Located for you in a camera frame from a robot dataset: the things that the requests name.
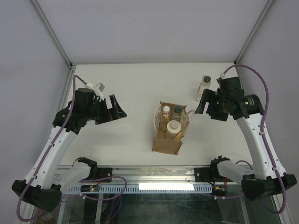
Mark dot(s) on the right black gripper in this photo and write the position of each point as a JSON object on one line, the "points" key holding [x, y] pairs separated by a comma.
{"points": [[209, 95]]}

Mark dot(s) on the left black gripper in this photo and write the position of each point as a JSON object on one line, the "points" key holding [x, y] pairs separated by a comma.
{"points": [[116, 112]]}

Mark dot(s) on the clear square bottle front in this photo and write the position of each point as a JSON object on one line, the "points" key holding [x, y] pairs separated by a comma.
{"points": [[204, 84]]}

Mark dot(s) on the clear square bottle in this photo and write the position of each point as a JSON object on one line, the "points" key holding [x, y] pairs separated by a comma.
{"points": [[204, 84], [177, 112]]}

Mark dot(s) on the beige squeeze tube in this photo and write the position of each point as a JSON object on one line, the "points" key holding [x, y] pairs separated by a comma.
{"points": [[179, 136]]}

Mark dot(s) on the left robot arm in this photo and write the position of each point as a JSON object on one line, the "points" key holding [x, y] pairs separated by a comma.
{"points": [[41, 188]]}

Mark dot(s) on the burlap canvas tote bag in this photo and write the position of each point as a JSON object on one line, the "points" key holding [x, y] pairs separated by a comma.
{"points": [[160, 143]]}

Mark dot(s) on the clear square bottle rear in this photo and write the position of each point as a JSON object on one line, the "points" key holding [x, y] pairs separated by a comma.
{"points": [[177, 112]]}

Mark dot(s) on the white round cap bottle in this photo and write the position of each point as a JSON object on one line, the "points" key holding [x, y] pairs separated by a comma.
{"points": [[173, 128]]}

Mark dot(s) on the yellow liquid bottle white cap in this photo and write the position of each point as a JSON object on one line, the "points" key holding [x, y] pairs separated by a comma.
{"points": [[166, 114]]}

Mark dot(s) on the small circuit board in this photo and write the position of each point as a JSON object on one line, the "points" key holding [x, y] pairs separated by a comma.
{"points": [[90, 188]]}

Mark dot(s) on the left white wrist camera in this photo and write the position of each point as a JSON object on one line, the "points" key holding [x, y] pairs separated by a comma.
{"points": [[97, 88]]}

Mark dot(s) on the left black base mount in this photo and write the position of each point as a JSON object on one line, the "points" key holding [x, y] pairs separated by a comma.
{"points": [[103, 172]]}

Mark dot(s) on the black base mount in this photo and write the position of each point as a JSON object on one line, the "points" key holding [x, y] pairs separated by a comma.
{"points": [[103, 172], [203, 174]]}

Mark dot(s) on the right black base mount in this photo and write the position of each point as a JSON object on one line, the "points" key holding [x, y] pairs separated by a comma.
{"points": [[203, 174]]}

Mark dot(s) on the aluminium mounting rail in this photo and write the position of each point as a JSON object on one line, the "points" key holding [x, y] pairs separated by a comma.
{"points": [[138, 174]]}

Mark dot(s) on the slotted cable duct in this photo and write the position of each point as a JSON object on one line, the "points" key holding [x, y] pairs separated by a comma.
{"points": [[149, 188]]}

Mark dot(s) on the right aluminium frame post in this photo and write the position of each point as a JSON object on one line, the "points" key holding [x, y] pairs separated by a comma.
{"points": [[257, 25]]}

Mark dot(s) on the aluminium frame post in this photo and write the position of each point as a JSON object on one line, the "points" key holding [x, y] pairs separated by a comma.
{"points": [[50, 31], [257, 25]]}

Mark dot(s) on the left aluminium frame post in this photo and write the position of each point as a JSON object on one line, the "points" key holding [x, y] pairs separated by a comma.
{"points": [[50, 31]]}

